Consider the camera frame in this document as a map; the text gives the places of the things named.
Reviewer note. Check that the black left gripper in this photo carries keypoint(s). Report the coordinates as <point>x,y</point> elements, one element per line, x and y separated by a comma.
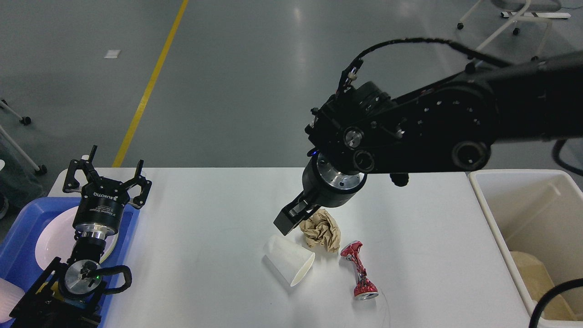
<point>101,210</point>

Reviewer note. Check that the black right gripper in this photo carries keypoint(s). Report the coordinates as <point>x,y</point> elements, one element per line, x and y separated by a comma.
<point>323,186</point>

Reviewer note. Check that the brown paper ball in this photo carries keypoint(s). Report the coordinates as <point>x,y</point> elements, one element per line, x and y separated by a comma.
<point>321,229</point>

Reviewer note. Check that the white paper cup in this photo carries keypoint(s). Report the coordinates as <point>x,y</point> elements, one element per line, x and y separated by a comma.
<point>290,259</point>

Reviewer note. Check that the pink plate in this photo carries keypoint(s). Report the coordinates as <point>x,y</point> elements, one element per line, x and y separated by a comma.
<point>57,239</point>

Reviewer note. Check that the crushed red can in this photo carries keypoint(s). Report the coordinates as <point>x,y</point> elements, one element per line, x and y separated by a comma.
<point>364,288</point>

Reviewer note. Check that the pink mug dark inside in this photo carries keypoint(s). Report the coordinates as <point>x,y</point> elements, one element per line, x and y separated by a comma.
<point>10,295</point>

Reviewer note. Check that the brown paper bag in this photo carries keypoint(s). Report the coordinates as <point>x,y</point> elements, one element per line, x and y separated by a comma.
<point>538,282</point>

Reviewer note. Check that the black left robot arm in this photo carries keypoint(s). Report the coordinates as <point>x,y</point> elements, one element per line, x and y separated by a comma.
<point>67,293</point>

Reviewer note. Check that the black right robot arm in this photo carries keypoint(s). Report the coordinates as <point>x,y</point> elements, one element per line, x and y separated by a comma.
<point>446,126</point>

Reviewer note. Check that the light green plate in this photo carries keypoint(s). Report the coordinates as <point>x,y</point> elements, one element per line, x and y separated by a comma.
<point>110,239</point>

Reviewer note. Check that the person in jeans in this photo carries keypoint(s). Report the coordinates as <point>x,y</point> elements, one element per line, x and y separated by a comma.
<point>18,186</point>

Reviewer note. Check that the blue plastic tray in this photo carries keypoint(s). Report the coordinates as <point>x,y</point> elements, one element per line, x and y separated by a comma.
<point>18,264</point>

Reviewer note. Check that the cream plastic bin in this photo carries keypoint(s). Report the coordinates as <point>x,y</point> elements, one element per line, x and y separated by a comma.
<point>537,212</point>

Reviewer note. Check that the white office chair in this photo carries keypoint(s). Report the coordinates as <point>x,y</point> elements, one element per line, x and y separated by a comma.
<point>517,11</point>

